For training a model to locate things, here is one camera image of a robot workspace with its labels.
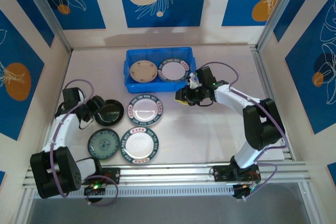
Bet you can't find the cream plate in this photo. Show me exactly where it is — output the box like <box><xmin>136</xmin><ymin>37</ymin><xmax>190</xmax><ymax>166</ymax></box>
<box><xmin>129</xmin><ymin>60</ymin><xmax>158</xmax><ymax>83</ymax></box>

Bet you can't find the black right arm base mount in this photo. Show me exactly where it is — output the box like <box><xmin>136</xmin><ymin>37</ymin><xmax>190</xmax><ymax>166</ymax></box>
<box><xmin>212</xmin><ymin>165</ymin><xmax>261</xmax><ymax>183</ymax></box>

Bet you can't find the green-rimmed white plate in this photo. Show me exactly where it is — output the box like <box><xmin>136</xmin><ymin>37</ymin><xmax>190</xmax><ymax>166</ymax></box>
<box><xmin>120</xmin><ymin>126</ymin><xmax>160</xmax><ymax>163</ymax></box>
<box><xmin>157</xmin><ymin>59</ymin><xmax>190</xmax><ymax>82</ymax></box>
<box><xmin>127</xmin><ymin>94</ymin><xmax>164</xmax><ymax>127</ymax></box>

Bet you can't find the black left electronics module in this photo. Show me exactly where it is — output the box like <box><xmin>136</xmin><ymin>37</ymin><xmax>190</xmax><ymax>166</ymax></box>
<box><xmin>83</xmin><ymin>182</ymin><xmax>106</xmax><ymax>196</ymax></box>

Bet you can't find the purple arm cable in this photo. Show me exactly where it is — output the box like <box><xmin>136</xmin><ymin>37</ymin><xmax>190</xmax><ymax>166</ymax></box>
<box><xmin>49</xmin><ymin>79</ymin><xmax>119</xmax><ymax>207</ymax></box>
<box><xmin>198</xmin><ymin>61</ymin><xmax>289</xmax><ymax>201</ymax></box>

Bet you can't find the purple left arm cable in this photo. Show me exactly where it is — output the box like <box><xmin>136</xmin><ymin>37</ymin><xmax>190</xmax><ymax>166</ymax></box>
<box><xmin>49</xmin><ymin>79</ymin><xmax>119</xmax><ymax>207</ymax></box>

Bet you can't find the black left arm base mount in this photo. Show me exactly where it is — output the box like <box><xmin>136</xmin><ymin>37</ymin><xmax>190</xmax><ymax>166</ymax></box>
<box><xmin>98</xmin><ymin>167</ymin><xmax>121</xmax><ymax>186</ymax></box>

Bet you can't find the aluminium frame rail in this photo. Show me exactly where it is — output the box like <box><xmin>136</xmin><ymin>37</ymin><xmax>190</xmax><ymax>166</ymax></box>
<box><xmin>22</xmin><ymin>161</ymin><xmax>310</xmax><ymax>188</ymax></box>

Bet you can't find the black glossy plate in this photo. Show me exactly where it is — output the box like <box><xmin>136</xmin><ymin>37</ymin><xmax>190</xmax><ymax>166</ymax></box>
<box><xmin>94</xmin><ymin>99</ymin><xmax>124</xmax><ymax>127</ymax></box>

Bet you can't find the blue patterned plate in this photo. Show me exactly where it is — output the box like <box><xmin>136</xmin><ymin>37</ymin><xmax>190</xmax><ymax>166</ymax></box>
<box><xmin>88</xmin><ymin>129</ymin><xmax>121</xmax><ymax>160</ymax></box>

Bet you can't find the black right electronics module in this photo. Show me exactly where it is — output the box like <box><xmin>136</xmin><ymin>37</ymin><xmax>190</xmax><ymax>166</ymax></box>
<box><xmin>233</xmin><ymin>183</ymin><xmax>259</xmax><ymax>200</ymax></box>

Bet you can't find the black electronics module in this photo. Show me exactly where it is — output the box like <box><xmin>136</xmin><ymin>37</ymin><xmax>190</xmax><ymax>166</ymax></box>
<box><xmin>83</xmin><ymin>182</ymin><xmax>106</xmax><ymax>196</ymax></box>
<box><xmin>233</xmin><ymin>183</ymin><xmax>259</xmax><ymax>200</ymax></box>

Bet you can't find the white slotted cable duct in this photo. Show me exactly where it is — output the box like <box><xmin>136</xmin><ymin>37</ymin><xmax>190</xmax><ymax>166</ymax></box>
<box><xmin>33</xmin><ymin>185</ymin><xmax>237</xmax><ymax>199</ymax></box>

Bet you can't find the aluminium side rail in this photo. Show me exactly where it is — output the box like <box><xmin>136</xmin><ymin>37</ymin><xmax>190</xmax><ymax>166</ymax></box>
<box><xmin>249</xmin><ymin>45</ymin><xmax>296</xmax><ymax>162</ymax></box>

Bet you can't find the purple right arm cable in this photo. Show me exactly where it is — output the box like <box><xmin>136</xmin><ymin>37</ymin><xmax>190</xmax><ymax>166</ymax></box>
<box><xmin>198</xmin><ymin>61</ymin><xmax>289</xmax><ymax>201</ymax></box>

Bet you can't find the blue plastic bin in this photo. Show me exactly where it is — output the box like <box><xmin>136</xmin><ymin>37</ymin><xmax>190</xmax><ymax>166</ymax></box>
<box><xmin>123</xmin><ymin>47</ymin><xmax>198</xmax><ymax>93</ymax></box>

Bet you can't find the aluminium frame post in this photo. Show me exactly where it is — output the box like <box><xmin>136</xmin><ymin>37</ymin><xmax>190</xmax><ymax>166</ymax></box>
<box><xmin>256</xmin><ymin>0</ymin><xmax>302</xmax><ymax>50</ymax></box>
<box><xmin>19</xmin><ymin>0</ymin><xmax>73</xmax><ymax>53</ymax></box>

